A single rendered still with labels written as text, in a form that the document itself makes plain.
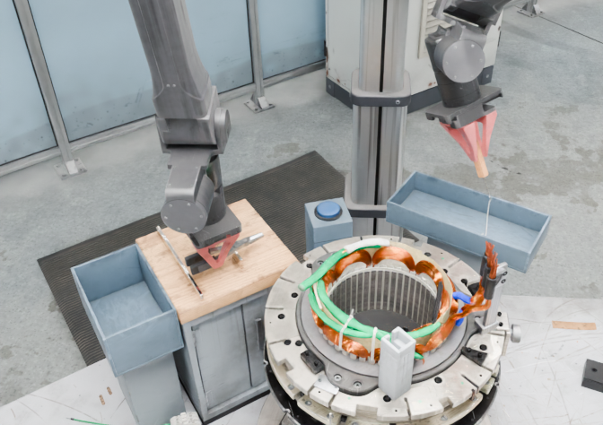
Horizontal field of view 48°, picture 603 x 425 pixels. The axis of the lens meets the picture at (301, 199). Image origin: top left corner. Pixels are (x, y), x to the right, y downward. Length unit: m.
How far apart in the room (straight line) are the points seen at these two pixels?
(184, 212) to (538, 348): 0.77
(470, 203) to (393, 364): 0.49
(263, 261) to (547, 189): 2.15
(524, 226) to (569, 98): 2.59
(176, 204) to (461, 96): 0.45
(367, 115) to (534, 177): 1.93
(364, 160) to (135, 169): 1.99
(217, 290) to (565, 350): 0.68
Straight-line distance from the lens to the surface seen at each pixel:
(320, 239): 1.17
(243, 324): 1.09
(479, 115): 1.03
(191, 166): 0.84
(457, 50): 0.93
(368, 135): 1.28
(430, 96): 3.52
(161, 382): 1.13
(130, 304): 1.14
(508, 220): 1.21
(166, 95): 0.80
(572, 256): 2.76
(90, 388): 1.31
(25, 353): 2.50
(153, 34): 0.74
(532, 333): 1.37
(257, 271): 1.03
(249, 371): 1.18
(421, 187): 1.25
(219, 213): 0.94
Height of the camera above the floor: 1.78
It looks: 38 degrees down
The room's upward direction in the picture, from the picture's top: 2 degrees counter-clockwise
